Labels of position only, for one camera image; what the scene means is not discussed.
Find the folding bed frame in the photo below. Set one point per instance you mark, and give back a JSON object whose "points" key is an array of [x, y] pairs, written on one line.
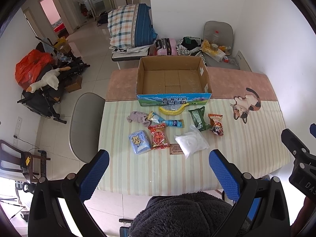
{"points": [[128, 54]]}

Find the cardboard milk box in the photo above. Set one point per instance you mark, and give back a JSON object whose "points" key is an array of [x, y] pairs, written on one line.
{"points": [[169, 80]]}

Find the brown label tag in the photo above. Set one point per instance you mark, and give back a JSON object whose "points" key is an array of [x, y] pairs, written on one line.
{"points": [[175, 149]]}

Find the orange plastic bag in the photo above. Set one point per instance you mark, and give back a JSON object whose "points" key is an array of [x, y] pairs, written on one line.
{"points": [[30, 67]]}

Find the light blue tissue pack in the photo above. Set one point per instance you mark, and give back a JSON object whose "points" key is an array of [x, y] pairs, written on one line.
{"points": [[139, 142]]}

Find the small cardboard box on floor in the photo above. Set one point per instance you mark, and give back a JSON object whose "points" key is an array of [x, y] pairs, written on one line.
{"points": [[73, 84]]}

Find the green snack packet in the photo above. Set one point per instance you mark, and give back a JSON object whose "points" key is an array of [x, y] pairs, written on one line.
{"points": [[198, 119]]}

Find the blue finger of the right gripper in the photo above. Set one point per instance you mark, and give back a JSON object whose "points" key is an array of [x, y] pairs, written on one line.
{"points": [[312, 130]]}

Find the white plastic bag pack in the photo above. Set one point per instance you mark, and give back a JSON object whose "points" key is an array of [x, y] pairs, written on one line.
{"points": [[191, 141]]}

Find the pink suitcase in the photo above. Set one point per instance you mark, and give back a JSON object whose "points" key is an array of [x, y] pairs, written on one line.
{"points": [[166, 47]]}

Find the purple knitted cloth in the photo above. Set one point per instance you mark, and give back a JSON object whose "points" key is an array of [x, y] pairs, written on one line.
{"points": [[139, 117]]}

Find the black and white patterned bag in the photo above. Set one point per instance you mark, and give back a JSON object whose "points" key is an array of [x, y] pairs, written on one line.
{"points": [[189, 46]]}

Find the blue ice cream cone wrapper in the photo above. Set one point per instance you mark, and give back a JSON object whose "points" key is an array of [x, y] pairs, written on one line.
{"points": [[154, 117]]}

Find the yellow plastic bag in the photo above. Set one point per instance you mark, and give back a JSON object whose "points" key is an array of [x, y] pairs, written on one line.
{"points": [[212, 50]]}

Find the grey chair at table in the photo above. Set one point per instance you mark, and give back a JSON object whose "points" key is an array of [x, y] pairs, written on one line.
{"points": [[85, 126]]}

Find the black exercise equipment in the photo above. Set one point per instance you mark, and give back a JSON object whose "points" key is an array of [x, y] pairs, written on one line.
{"points": [[43, 100]]}

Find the white goose plush toy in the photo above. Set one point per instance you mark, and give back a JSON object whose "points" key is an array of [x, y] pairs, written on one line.
{"points": [[50, 78]]}

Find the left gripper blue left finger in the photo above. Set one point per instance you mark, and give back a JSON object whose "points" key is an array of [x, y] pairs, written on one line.
{"points": [[46, 217]]}

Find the brown wooden chair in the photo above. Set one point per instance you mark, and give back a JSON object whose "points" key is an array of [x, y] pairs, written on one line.
{"points": [[23, 159]]}

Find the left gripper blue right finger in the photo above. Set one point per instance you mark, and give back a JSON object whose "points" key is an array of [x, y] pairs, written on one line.
{"points": [[259, 202]]}

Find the red snack packet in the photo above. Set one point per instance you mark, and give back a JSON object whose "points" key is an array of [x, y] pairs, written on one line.
{"points": [[158, 137]]}

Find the grey cushioned chair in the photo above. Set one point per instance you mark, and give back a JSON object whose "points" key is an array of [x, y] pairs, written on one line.
{"points": [[225, 43]]}

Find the clear plastic bottle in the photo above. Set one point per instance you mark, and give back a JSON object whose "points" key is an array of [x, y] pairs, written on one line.
{"points": [[215, 37]]}

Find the orange cartoon snack packet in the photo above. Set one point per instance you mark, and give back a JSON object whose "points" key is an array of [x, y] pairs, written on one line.
{"points": [[216, 124]]}

